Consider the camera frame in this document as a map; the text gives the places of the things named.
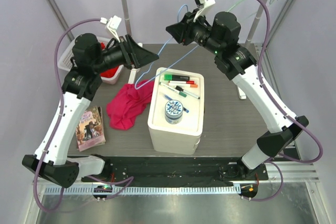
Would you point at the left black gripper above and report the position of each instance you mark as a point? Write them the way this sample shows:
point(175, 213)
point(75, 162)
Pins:
point(137, 55)

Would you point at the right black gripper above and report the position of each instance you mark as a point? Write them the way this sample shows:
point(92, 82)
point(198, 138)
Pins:
point(182, 31)

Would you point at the blue wire hanger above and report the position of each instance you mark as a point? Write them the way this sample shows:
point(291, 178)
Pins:
point(168, 57)

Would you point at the red t shirt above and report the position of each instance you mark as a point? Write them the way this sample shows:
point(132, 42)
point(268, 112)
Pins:
point(111, 72)

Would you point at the pink t shirt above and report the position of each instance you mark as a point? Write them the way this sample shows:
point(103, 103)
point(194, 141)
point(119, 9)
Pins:
point(127, 105)

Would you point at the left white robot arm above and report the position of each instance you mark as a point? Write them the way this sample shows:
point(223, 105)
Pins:
point(80, 85)

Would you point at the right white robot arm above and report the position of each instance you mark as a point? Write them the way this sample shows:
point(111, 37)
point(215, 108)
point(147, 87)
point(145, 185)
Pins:
point(239, 65)

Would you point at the green highlighter marker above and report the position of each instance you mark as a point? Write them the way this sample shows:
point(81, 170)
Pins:
point(173, 77)

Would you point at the blue ballpoint pen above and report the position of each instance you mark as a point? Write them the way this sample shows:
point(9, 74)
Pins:
point(170, 99)

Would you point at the red whiteboard marker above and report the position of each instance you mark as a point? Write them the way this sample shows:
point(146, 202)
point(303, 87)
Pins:
point(182, 82)

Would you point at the green capped white marker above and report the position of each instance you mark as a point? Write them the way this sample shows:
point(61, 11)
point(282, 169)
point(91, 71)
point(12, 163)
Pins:
point(179, 91)

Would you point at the blue patterned round tin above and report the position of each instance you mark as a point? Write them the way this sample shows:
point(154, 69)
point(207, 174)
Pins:
point(173, 111)

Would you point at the white plastic basket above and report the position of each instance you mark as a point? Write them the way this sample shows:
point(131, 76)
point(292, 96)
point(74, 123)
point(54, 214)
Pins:
point(64, 62)

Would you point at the white foam box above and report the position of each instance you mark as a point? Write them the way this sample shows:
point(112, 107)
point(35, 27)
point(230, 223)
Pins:
point(184, 137)

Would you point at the pink illustrated book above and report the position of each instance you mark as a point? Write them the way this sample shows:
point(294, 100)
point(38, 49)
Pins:
point(90, 132)

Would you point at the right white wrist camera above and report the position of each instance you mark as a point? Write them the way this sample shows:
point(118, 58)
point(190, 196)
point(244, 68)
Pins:
point(203, 7)

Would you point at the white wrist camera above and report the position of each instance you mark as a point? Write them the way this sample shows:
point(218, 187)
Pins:
point(203, 7)
point(111, 25)

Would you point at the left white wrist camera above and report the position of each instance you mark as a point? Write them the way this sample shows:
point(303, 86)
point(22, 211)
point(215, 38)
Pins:
point(111, 25)

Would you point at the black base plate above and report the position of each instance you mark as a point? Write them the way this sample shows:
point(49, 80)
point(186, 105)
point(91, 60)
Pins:
point(176, 172)

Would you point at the white slotted cable duct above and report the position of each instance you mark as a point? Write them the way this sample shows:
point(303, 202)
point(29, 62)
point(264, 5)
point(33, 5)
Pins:
point(130, 191)

